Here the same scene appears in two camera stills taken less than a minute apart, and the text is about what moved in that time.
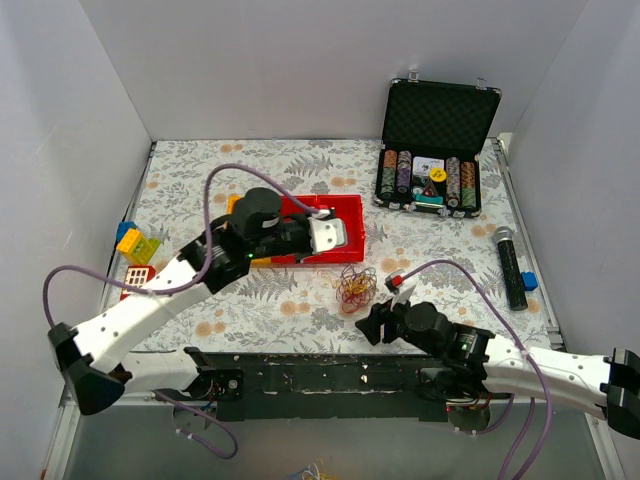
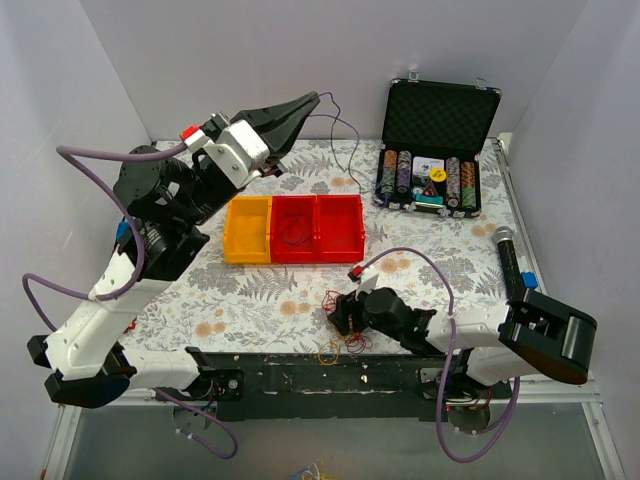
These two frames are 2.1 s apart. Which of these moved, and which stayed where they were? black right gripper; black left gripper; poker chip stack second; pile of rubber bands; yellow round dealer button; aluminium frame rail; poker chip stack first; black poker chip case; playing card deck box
Moved: black left gripper; black right gripper; pile of rubber bands
Stayed: black poker chip case; poker chip stack second; aluminium frame rail; poker chip stack first; playing card deck box; yellow round dealer button
